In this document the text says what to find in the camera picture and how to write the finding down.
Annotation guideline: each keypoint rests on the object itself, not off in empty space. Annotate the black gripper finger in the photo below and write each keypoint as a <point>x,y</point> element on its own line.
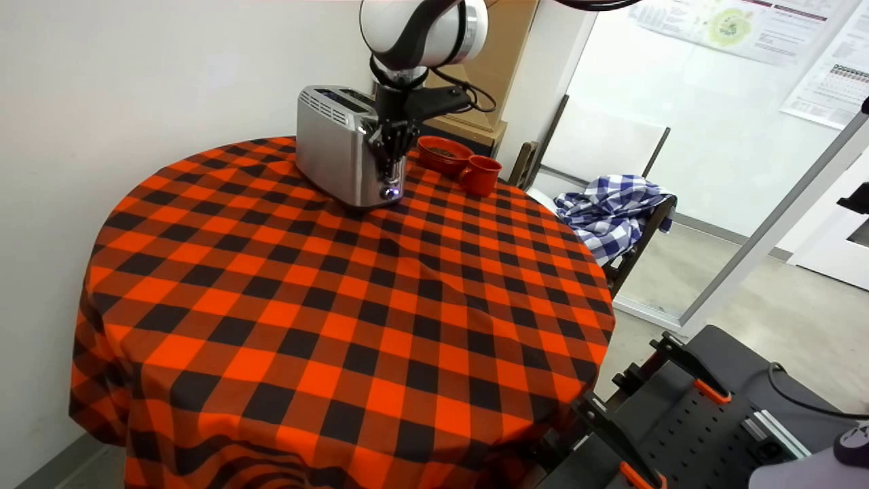
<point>399,149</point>
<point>383,154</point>

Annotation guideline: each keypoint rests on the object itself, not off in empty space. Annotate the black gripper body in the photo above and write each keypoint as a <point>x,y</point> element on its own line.
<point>402,109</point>

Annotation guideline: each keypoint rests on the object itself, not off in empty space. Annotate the silver two-slot toaster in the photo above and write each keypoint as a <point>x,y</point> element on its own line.
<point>332,130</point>

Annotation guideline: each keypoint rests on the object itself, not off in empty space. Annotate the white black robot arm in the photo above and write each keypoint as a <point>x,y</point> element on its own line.
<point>408,46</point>

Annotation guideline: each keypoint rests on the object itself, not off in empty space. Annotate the red bowl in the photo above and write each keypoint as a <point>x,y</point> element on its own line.
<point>444,157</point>

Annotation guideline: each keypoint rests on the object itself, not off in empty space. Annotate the red cup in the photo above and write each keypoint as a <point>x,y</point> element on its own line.
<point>478,177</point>

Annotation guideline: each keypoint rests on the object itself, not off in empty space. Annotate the brown cardboard box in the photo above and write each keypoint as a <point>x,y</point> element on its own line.
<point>493,73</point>

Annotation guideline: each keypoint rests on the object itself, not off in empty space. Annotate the black folding chair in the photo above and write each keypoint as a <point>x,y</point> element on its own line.
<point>580,149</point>

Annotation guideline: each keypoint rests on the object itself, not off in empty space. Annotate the blue white checkered cloth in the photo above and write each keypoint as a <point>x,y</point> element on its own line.
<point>609,214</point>

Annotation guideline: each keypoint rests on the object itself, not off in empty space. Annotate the orange black checkered tablecloth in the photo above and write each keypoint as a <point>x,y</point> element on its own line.
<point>240,329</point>

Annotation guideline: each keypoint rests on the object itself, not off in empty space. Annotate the white aluminium frame post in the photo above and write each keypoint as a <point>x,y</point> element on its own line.
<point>795,203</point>

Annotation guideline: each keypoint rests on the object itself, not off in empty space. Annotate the white wall poster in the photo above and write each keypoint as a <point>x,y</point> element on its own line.
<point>819,39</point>

